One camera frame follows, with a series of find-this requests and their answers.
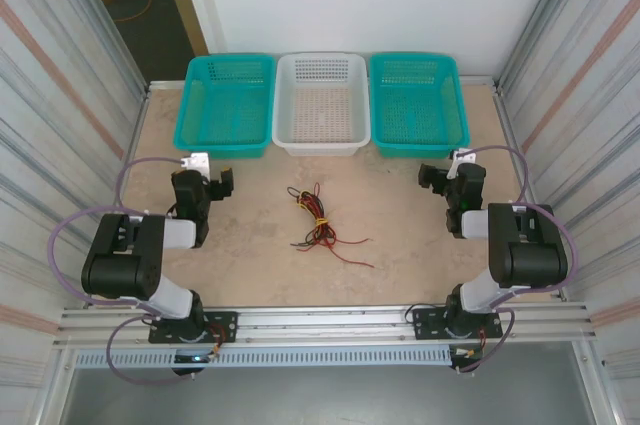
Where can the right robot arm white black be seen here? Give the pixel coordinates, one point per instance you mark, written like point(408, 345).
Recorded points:
point(530, 245)

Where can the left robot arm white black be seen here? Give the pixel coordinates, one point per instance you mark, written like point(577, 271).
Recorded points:
point(125, 245)

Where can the teal plastic basket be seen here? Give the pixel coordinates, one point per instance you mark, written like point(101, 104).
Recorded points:
point(225, 110)
point(420, 110)

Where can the white plastic basket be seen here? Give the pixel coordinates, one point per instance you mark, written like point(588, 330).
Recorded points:
point(320, 110)

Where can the red black power lead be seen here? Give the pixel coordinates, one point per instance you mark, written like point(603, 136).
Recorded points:
point(220, 332)
point(470, 352)

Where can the black controller device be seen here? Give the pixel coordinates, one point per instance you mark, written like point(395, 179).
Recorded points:
point(465, 362)
point(190, 365)

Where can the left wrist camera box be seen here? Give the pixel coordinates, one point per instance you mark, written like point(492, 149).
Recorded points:
point(196, 162)

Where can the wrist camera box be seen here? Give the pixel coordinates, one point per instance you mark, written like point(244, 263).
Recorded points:
point(459, 160)
point(196, 162)

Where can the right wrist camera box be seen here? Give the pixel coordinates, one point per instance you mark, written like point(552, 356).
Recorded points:
point(459, 160)

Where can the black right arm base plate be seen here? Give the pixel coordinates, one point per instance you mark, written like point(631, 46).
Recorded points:
point(430, 320)

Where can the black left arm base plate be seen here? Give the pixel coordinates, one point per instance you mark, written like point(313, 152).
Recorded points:
point(220, 327)

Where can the aluminium mounting rail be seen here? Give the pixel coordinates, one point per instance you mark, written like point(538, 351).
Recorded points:
point(325, 325)

